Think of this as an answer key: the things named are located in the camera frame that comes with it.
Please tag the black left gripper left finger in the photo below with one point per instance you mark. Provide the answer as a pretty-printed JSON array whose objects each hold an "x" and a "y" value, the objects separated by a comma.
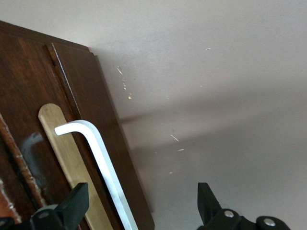
[{"x": 72, "y": 208}]

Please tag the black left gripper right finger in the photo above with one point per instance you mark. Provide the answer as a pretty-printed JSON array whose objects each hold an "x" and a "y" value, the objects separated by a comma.
[{"x": 208, "y": 206}]

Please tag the dark wooden cabinet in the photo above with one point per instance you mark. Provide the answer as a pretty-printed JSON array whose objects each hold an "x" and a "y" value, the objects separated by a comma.
[{"x": 108, "y": 119}]

